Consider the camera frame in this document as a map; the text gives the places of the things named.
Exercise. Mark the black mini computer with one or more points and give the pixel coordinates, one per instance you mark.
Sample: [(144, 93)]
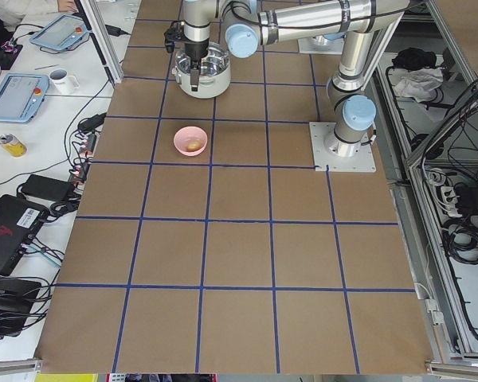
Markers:
[(20, 222)]

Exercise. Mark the black power brick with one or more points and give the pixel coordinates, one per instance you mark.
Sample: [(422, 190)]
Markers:
[(46, 188)]

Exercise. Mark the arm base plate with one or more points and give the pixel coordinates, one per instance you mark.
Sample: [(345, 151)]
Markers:
[(332, 155), (329, 44)]

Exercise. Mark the black power adapter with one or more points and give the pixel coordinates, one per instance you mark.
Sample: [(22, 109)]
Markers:
[(115, 31)]

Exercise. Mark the glass pot lid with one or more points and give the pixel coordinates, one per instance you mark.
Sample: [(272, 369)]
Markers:
[(214, 63)]

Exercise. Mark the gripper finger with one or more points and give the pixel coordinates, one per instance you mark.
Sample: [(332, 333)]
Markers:
[(194, 75)]

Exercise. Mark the blue teach pendant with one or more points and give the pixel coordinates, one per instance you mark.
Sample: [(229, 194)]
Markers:
[(63, 33), (21, 96)]

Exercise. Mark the far blue teach pendant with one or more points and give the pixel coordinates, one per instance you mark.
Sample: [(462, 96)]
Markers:
[(63, 33)]

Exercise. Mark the aluminium frame post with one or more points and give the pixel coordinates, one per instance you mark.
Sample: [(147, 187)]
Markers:
[(94, 23)]

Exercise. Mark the pale green cooking pot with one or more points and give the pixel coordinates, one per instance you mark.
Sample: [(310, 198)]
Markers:
[(209, 87)]

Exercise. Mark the white cloth pile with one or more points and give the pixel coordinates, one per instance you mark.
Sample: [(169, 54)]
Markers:
[(420, 85)]

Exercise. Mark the brown egg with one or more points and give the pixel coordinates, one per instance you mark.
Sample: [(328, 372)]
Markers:
[(193, 146)]

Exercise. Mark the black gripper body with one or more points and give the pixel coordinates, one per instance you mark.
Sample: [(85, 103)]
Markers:
[(195, 50)]

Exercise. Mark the yellow drink can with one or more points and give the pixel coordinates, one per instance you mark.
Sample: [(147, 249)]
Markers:
[(13, 145)]

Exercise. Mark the pink plastic bowl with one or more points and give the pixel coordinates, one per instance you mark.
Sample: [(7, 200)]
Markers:
[(189, 134)]

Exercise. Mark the black cloth pile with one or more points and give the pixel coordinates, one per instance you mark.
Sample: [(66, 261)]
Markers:
[(413, 59)]

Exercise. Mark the white mug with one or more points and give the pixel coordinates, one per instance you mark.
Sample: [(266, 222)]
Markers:
[(64, 82)]

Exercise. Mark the near blue teach pendant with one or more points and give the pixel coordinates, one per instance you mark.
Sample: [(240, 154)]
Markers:
[(21, 96)]

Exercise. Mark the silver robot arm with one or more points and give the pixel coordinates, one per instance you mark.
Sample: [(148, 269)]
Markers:
[(356, 21), (194, 32)]

